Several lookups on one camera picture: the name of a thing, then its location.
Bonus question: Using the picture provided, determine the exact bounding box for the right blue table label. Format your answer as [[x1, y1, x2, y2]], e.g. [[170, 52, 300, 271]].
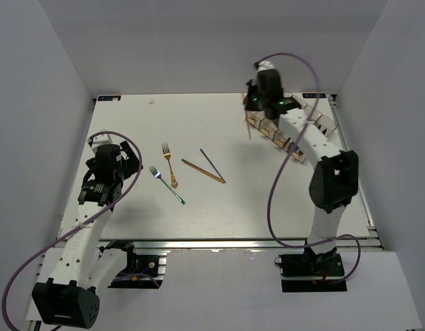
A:
[[302, 93, 326, 99]]

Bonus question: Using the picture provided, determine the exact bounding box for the blue grey chopstick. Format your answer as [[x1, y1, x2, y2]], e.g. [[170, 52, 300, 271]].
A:
[[199, 148, 226, 183]]

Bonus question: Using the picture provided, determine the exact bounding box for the gold chopstick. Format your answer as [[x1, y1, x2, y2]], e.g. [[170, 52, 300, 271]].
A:
[[181, 159, 226, 184], [240, 92, 252, 140]]

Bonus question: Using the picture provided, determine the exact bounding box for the iridescent rainbow fork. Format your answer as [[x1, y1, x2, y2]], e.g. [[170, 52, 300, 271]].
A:
[[149, 165, 186, 205]]

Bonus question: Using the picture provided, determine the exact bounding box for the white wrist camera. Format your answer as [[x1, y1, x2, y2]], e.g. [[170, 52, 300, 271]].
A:
[[87, 130, 112, 154], [255, 60, 275, 72]]

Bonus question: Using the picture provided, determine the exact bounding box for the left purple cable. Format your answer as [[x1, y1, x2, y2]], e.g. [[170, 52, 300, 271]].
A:
[[1, 130, 144, 331]]

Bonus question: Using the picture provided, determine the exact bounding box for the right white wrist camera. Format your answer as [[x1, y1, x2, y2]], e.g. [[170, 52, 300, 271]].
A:
[[255, 60, 275, 72]]

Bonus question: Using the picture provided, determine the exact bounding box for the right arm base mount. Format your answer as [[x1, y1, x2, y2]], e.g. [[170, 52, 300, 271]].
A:
[[274, 254, 347, 293]]

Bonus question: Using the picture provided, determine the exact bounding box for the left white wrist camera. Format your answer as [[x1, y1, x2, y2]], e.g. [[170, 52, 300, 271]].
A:
[[87, 130, 112, 154]]

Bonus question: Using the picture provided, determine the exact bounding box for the clear compartment organizer tray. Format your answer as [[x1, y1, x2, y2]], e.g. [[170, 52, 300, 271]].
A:
[[246, 91, 342, 166]]

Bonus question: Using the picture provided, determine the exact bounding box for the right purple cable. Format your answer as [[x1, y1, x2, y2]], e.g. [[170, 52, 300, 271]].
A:
[[253, 52, 362, 283]]

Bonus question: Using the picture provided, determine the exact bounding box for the purple cable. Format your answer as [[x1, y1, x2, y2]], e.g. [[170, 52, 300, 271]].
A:
[[1, 130, 144, 331], [253, 52, 362, 283]]

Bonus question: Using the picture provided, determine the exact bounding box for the gold ornate fork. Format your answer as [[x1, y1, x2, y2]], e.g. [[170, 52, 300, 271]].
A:
[[161, 143, 178, 188]]

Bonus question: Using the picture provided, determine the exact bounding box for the left blue table label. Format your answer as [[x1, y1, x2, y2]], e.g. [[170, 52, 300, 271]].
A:
[[97, 95, 121, 102]]

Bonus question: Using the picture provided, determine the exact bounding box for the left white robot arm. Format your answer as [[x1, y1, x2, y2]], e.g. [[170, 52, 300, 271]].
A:
[[32, 139, 143, 329]]

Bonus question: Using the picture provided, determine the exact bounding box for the blue table label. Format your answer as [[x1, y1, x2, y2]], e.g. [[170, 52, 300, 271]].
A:
[[97, 95, 121, 102], [302, 93, 326, 99]]

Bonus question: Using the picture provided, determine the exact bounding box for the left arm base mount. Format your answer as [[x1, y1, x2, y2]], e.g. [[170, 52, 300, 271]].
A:
[[99, 240, 163, 289]]

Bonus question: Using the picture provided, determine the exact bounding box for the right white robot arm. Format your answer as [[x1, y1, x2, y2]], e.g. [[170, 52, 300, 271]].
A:
[[245, 61, 359, 275]]

